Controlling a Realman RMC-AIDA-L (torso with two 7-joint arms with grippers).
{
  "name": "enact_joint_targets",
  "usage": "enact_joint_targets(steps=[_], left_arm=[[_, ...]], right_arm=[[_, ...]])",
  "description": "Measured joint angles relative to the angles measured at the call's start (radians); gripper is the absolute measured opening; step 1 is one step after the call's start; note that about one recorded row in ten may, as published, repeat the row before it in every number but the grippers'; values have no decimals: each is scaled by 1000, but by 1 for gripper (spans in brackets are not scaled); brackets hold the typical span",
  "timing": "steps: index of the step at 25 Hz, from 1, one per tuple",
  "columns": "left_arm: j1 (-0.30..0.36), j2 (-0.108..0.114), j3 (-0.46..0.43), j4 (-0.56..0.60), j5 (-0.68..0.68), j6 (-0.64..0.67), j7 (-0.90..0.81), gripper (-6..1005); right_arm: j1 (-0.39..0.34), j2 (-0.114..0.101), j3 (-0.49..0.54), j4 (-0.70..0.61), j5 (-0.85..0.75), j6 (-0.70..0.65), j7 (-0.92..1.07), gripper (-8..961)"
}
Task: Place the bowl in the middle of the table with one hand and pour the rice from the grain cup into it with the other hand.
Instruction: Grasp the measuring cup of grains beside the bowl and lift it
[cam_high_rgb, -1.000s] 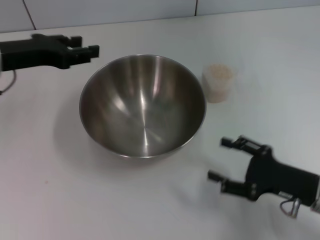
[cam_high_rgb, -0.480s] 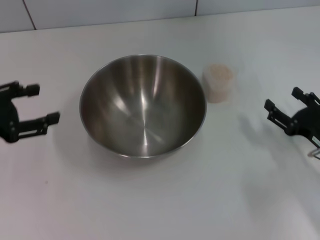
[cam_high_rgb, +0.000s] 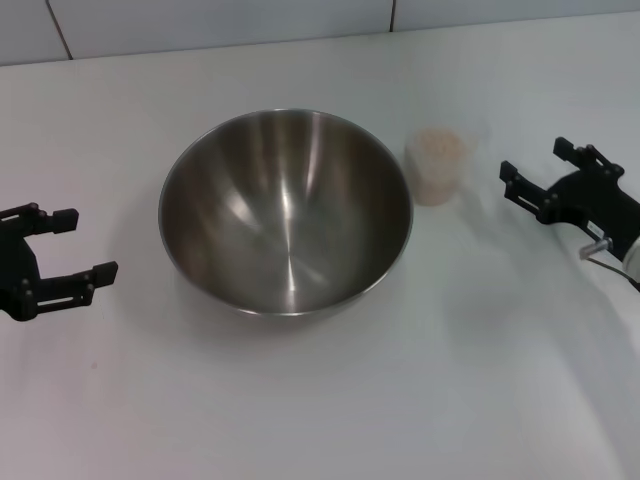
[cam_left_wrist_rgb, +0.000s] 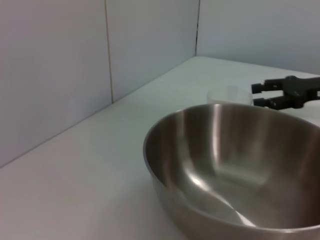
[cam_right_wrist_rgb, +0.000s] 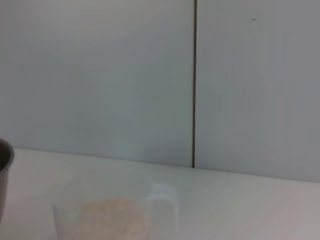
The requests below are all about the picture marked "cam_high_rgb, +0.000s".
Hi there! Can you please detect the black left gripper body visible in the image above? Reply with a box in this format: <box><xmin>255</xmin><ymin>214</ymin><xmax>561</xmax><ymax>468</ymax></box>
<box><xmin>0</xmin><ymin>215</ymin><xmax>42</xmax><ymax>322</ymax></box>

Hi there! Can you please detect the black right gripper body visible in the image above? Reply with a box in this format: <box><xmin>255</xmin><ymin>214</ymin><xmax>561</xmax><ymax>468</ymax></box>
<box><xmin>541</xmin><ymin>171</ymin><xmax>640</xmax><ymax>260</ymax></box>

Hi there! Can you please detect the clear plastic cup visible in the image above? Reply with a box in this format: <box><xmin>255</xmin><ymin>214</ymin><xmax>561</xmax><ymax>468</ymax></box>
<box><xmin>405</xmin><ymin>125</ymin><xmax>466</xmax><ymax>207</ymax></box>

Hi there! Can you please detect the uncooked rice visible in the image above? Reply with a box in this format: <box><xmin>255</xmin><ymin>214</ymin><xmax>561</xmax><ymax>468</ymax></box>
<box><xmin>407</xmin><ymin>128</ymin><xmax>464</xmax><ymax>206</ymax></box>

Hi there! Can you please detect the stainless steel mixing bowl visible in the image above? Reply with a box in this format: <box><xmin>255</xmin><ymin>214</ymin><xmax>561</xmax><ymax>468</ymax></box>
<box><xmin>158</xmin><ymin>106</ymin><xmax>416</xmax><ymax>322</ymax></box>

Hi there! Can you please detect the right gripper cable with connector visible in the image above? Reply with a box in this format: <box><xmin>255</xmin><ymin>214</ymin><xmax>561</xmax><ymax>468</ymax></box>
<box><xmin>578</xmin><ymin>238</ymin><xmax>640</xmax><ymax>294</ymax></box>

